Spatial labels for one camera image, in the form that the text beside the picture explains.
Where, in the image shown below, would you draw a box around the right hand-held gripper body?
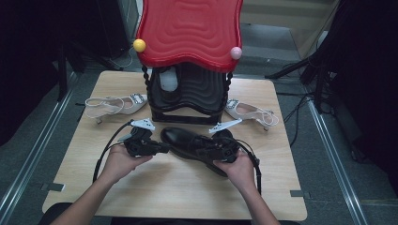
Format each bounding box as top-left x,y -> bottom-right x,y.
208,117 -> 244,164

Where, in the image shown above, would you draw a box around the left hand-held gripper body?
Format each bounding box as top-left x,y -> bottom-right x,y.
117,117 -> 163,158

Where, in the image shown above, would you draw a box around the black leather shoe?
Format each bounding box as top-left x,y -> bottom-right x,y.
160,126 -> 239,178
154,65 -> 182,106

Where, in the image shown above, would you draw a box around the white slingback heeled shoe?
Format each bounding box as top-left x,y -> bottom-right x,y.
224,98 -> 280,131
84,93 -> 148,125

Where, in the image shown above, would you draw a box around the red and black shoe rack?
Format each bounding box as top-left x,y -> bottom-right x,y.
132,0 -> 244,126

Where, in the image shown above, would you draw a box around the person's left hand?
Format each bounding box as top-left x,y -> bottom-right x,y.
101,143 -> 154,186

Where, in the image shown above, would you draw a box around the person's right hand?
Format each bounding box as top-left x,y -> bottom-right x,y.
213,149 -> 256,194

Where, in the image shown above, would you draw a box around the grey tape strip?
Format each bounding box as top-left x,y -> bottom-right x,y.
289,189 -> 312,199
40,182 -> 66,192

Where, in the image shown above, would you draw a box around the dark metal stand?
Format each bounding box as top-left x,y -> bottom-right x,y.
55,43 -> 86,101

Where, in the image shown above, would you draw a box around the black tripod stand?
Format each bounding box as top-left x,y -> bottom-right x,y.
264,46 -> 333,114

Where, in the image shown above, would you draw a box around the black curtain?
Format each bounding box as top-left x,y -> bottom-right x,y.
313,0 -> 398,188

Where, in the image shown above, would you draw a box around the black floor cables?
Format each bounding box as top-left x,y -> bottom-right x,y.
275,92 -> 314,148

